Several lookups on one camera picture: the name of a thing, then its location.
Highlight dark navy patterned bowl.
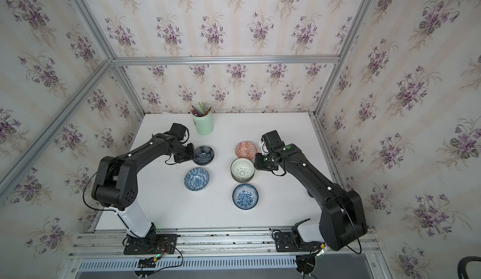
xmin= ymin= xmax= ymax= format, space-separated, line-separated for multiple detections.
xmin=193 ymin=146 xmax=215 ymax=166

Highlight green triangle pattern bowl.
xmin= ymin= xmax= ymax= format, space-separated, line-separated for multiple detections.
xmin=230 ymin=158 xmax=256 ymax=179

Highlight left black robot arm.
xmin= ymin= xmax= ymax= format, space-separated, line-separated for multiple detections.
xmin=91 ymin=123 xmax=194 ymax=247

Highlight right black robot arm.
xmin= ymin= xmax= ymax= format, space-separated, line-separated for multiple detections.
xmin=254 ymin=130 xmax=368 ymax=251

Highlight blue damask bowl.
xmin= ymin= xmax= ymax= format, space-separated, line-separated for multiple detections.
xmin=184 ymin=168 xmax=210 ymax=191

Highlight orange diamond pattern bowl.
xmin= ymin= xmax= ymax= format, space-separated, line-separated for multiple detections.
xmin=235 ymin=141 xmax=258 ymax=161

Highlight mint green utensil cup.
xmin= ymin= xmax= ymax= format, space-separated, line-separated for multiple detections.
xmin=192 ymin=112 xmax=214 ymax=136

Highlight colourful sticks in cup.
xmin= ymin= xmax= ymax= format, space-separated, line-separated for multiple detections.
xmin=190 ymin=102 xmax=212 ymax=117

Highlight blue floral bowl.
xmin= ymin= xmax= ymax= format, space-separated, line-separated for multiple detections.
xmin=232 ymin=183 xmax=259 ymax=210

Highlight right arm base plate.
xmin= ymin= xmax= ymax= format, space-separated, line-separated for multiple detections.
xmin=271 ymin=230 xmax=324 ymax=252

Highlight aluminium front rail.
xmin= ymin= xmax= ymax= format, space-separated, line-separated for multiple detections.
xmin=69 ymin=225 xmax=380 ymax=257

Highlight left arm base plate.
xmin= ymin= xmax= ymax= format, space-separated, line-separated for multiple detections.
xmin=123 ymin=234 xmax=178 ymax=255

